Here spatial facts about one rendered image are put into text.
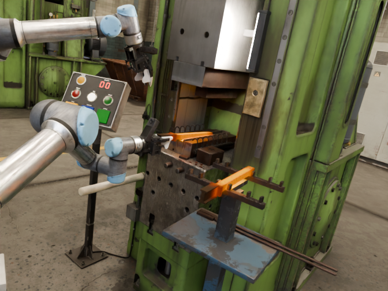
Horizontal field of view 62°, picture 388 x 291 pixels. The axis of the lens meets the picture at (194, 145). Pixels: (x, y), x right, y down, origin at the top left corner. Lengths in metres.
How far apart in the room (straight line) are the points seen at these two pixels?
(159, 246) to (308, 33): 1.28
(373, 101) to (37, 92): 5.89
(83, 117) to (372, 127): 6.01
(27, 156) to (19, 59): 5.35
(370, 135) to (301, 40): 5.26
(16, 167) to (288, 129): 1.07
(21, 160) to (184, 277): 1.14
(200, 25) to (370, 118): 5.35
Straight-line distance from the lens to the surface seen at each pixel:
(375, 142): 6.65
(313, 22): 1.48
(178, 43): 1.65
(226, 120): 2.03
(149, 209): 1.80
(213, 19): 1.54
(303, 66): 1.47
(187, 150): 1.62
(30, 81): 6.22
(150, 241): 1.88
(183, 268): 1.78
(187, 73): 1.60
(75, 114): 1.02
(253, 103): 1.53
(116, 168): 1.36
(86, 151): 1.34
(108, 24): 1.28
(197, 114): 2.00
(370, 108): 6.63
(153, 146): 1.45
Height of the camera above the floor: 1.43
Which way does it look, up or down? 16 degrees down
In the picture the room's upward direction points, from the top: 10 degrees clockwise
